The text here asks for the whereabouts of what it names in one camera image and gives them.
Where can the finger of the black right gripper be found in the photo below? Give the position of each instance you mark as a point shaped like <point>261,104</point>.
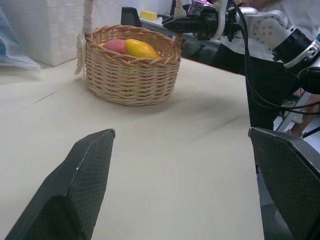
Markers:
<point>187,29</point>
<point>182,21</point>

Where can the yellow block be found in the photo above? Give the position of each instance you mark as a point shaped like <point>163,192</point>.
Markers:
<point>148,14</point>

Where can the bystander with bare legs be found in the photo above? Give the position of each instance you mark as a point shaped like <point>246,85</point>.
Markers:
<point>303,117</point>

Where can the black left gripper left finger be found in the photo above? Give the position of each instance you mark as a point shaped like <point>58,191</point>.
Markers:
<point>75,190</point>

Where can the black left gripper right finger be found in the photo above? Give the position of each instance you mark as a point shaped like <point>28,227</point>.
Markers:
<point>287,175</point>

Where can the white foam box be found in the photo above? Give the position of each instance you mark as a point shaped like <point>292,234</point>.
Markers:
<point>50,30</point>

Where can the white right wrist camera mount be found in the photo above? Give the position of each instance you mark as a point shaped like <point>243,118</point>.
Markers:
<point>220,17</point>

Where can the yellow mango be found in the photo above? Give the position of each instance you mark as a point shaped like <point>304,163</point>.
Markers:
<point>140,48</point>

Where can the red peach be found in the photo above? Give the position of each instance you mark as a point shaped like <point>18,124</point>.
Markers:
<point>115,46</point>

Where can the small yellow fruit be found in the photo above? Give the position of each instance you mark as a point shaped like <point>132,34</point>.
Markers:
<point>100,46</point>

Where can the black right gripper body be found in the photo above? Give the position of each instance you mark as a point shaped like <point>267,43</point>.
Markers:
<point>208,22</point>

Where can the blue plastic bag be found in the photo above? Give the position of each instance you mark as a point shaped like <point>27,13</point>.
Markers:
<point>12,55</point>

